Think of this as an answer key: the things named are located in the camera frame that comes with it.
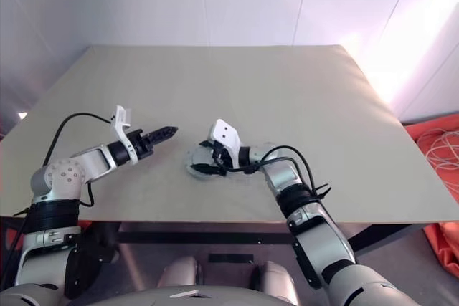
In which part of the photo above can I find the black zip tie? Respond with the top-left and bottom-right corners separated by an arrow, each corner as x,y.
310,183 -> 333,200

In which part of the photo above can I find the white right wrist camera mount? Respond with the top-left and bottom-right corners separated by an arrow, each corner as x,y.
209,118 -> 242,171

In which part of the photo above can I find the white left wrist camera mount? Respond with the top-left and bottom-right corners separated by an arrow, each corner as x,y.
110,105 -> 139,166

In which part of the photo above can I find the grey robot torso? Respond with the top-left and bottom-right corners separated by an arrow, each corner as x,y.
0,282 -> 288,306

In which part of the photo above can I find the black metal table frame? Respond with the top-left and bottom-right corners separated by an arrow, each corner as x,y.
80,220 -> 413,260

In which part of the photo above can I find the silver motor lid circuit board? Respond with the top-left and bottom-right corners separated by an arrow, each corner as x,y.
185,146 -> 215,171

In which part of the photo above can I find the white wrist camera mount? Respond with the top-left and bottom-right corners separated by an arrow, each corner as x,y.
209,118 -> 242,171
110,105 -> 139,166

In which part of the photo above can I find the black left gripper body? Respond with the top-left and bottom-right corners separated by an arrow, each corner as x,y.
127,129 -> 156,163

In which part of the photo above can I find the white cable coil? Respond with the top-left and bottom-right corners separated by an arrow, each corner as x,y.
415,128 -> 459,196

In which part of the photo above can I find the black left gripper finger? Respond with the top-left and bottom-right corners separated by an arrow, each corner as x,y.
144,125 -> 179,139
148,129 -> 179,148

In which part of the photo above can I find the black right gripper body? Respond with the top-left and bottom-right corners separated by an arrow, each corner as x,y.
210,140 -> 236,176

